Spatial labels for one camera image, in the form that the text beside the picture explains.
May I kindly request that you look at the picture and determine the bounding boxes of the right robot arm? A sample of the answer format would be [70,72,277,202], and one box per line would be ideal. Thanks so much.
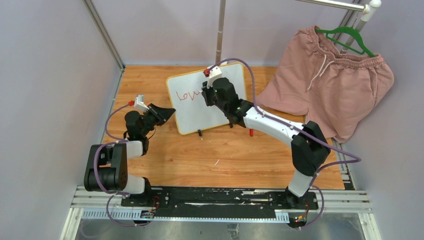
[201,77,331,209]

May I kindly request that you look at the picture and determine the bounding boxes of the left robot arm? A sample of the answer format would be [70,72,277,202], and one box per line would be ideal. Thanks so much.
[83,103,176,208]

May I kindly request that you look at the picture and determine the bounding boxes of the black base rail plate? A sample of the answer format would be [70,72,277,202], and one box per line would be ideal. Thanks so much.
[71,185,372,229]

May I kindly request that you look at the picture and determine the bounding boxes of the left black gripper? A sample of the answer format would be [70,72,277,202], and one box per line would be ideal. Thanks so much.
[140,104,175,137]

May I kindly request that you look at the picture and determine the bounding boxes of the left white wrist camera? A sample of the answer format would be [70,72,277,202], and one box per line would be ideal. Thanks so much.
[133,94,149,113]

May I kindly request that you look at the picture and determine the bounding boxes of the grey aluminium corner post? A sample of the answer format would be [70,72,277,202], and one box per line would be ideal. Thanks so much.
[82,0,126,73]

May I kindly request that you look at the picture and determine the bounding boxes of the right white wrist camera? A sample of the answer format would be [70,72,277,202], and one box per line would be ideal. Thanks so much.
[203,66,222,88]

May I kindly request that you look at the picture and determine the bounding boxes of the pink shorts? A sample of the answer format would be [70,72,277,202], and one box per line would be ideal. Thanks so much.
[256,26,395,143]

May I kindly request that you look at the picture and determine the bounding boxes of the green clothes hanger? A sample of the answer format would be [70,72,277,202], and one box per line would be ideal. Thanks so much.
[315,26,377,58]

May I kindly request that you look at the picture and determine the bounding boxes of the white metal clothes rack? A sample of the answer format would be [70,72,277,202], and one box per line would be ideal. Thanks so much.
[214,0,374,66]

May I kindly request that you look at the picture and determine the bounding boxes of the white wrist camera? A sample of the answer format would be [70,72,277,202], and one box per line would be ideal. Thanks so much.
[203,66,222,88]
[133,94,149,113]

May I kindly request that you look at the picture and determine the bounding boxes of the yellow framed whiteboard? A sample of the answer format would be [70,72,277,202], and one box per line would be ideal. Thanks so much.
[166,70,229,135]

